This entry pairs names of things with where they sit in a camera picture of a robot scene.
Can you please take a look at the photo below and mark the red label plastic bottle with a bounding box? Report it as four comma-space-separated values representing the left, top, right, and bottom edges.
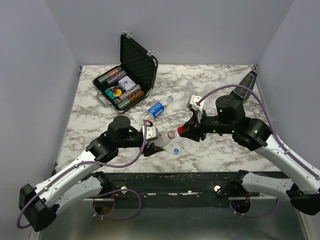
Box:
152, 130, 177, 148

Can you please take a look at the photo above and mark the black poker chip case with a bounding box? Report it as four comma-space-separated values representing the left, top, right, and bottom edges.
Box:
92, 33, 159, 113

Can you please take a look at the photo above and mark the black metronome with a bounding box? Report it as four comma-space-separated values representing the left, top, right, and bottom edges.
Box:
230, 71, 258, 103

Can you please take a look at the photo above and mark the clear plastic bottle right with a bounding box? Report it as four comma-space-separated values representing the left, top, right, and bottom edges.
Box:
202, 84, 216, 95

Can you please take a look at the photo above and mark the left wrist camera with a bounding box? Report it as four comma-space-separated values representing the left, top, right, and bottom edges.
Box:
141, 126, 159, 142

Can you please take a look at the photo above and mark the clear plastic bottle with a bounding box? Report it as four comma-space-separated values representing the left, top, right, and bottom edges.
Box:
202, 84, 216, 95
183, 80, 196, 103

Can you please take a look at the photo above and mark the clear plastic bottle left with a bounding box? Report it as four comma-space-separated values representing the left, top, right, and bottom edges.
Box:
183, 80, 196, 103

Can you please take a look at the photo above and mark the red bottle cap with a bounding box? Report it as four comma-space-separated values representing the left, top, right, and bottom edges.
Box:
177, 126, 186, 135

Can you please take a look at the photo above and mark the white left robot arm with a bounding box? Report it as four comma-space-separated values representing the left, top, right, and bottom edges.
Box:
16, 115, 159, 232

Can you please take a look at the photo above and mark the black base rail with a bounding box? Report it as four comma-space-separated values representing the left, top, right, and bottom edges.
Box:
84, 170, 247, 209

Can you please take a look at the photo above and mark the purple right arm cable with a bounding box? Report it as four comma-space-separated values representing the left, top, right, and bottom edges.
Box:
197, 84, 320, 218

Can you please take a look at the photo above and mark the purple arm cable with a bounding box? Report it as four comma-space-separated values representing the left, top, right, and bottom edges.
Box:
197, 84, 320, 218
16, 119, 153, 230

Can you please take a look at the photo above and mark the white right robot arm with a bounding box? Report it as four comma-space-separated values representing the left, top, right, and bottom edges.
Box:
177, 95, 320, 216

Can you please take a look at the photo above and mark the blue label pepsi bottle lying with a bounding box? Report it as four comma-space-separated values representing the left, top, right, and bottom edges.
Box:
139, 95, 174, 121

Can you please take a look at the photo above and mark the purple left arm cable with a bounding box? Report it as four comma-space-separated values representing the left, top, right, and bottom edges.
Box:
16, 119, 153, 230

